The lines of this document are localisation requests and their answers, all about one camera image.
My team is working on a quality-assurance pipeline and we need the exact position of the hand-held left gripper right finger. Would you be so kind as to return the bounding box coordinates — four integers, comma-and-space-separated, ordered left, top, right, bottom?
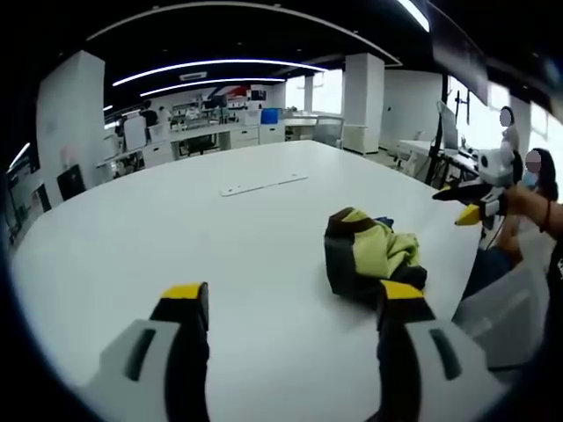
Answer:
376, 279, 508, 422

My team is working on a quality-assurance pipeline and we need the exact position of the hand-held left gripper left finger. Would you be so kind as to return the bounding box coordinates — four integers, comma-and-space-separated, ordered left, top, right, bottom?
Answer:
81, 281, 210, 422

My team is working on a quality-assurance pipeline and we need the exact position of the yellow-green and black garment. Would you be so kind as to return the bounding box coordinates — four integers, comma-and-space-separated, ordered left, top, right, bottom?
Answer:
324, 206, 429, 301

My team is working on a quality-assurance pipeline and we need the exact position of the person's right hand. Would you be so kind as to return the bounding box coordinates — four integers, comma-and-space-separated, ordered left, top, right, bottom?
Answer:
499, 184, 551, 232

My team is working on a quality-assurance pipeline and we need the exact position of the white office desk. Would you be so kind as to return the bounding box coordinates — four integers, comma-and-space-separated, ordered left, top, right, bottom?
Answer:
397, 138, 481, 184

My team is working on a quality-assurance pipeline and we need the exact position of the person's blue jeans leg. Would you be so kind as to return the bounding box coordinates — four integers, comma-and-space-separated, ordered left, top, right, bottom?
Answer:
461, 244, 515, 302

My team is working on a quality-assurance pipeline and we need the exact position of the computer monitor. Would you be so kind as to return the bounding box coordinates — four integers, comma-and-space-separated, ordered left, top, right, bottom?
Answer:
435, 99, 460, 150

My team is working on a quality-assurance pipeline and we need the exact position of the white translucent plastic sheet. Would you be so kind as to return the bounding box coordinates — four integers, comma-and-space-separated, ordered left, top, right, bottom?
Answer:
451, 232, 553, 373

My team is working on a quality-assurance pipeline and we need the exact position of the grey mesh office chair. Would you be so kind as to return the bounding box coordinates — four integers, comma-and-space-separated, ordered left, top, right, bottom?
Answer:
313, 114, 347, 149

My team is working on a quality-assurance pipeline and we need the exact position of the white drawer cabinet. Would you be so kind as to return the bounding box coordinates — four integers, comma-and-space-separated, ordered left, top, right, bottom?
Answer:
258, 124, 287, 145

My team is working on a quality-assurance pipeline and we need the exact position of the white board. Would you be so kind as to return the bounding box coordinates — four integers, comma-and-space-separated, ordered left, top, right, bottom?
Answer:
122, 117, 147, 151

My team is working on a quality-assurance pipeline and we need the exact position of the ceiling light strip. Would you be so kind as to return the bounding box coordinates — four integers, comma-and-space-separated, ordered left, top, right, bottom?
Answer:
139, 77, 287, 98
111, 58, 329, 88

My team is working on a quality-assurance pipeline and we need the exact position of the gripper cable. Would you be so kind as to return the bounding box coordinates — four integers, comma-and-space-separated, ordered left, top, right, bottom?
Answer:
479, 214, 508, 252

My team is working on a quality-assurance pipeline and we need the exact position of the white table cable cover plate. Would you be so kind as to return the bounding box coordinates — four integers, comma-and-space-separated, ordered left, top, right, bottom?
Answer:
219, 174, 310, 198

